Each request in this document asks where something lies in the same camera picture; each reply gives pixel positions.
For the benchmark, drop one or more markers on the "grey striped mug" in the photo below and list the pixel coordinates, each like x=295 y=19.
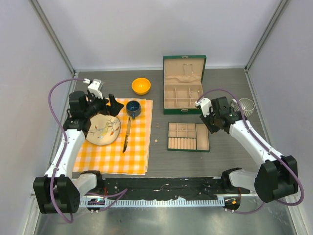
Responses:
x=246 y=105

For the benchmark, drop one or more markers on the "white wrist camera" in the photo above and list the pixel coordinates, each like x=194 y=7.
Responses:
x=94 y=87
x=204 y=105

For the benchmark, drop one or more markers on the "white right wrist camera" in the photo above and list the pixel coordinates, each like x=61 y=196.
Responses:
x=204 y=105

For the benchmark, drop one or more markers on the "green jewelry box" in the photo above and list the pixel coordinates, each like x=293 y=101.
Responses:
x=182 y=83

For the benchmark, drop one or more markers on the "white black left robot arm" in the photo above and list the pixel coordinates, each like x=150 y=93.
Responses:
x=56 y=192

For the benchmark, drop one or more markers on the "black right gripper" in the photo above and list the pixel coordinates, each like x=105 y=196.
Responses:
x=212 y=129

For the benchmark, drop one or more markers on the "green jewelry tray insert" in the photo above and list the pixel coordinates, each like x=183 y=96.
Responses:
x=192 y=137

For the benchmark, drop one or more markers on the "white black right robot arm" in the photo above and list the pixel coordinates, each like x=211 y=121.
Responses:
x=276 y=176

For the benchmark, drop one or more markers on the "dark blue mug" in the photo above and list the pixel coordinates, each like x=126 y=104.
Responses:
x=133 y=108

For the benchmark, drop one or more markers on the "black handled knife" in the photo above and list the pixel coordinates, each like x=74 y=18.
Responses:
x=127 y=135

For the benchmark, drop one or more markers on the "orange white checkered cloth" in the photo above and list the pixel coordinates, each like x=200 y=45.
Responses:
x=118 y=145

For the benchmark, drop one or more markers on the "orange bowl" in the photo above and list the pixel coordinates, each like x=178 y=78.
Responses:
x=141 y=86

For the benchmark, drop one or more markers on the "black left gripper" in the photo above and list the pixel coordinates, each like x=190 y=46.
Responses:
x=116 y=106

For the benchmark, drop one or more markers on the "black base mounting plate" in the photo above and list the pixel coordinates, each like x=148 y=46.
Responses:
x=189 y=188

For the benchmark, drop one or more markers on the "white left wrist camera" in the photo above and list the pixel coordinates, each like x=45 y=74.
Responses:
x=94 y=87

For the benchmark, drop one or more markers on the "white slotted cable duct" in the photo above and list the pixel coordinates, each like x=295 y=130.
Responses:
x=179 y=202

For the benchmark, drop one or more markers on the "beige bird pattern plate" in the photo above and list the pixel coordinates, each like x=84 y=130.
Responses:
x=104 y=129

